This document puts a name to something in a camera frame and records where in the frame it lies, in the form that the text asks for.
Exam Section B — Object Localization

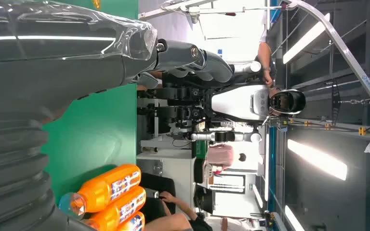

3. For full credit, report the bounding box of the orange juice bottle clear cap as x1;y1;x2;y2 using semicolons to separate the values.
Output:
82;186;146;231
58;164;142;218
116;211;146;231

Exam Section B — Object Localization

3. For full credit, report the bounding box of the white cabinet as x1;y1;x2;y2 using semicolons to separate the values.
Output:
136;150;197;211

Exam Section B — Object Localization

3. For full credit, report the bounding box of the green box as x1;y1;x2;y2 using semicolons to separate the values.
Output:
191;140;209;159

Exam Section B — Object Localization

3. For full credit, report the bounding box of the white black humanoid robot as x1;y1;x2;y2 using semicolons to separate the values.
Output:
137;60;307;144

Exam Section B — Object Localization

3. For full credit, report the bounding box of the person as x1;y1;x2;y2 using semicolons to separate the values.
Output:
145;191;214;231
206;143;248;175

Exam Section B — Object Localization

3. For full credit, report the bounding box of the black monitor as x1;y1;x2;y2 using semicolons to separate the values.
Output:
194;185;215;215

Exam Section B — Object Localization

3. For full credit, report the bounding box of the long ceiling light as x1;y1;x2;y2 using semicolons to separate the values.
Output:
282;13;331;64

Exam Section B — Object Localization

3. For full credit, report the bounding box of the blue frame beam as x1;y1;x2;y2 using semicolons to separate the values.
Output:
267;126;278;213

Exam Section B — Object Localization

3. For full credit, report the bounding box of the silver metal gantry frame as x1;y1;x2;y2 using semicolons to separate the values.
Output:
138;0;370;104

